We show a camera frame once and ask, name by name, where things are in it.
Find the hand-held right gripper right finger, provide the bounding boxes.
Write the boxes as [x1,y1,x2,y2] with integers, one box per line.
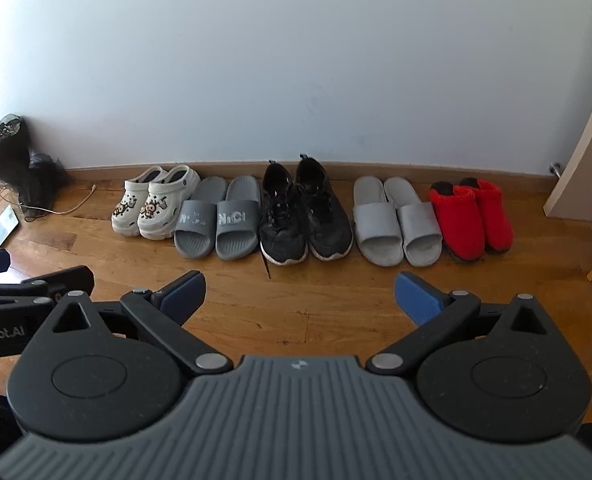
[367,272,547,376]

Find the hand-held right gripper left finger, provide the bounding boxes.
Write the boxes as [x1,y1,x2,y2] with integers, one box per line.
[50,270,233,377]

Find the white clog with charms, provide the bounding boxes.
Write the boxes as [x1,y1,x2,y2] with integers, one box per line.
[112,166,169,237]
[138,164,201,241]

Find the black sneaker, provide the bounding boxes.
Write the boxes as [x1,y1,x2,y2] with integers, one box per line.
[295,154,353,261]
[258,160,309,279]

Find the light grey slide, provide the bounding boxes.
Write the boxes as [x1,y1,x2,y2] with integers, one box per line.
[352,176,405,267]
[383,176,444,267]

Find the dark grey slide worn print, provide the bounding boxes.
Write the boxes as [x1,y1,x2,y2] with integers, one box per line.
[174,176,228,260]

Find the red fleece slipper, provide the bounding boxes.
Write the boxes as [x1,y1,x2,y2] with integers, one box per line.
[429,181,487,262]
[458,176,515,253]

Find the dark grey slide clear print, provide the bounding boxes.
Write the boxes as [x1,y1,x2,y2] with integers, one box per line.
[216,175,261,261]

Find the black mesh bundle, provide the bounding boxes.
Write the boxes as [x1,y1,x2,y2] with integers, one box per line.
[0,114,69,221]

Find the beige door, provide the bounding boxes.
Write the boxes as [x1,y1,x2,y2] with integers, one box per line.
[546,0,592,221]

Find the white cable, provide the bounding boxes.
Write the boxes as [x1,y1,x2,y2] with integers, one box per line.
[50,183,97,214]

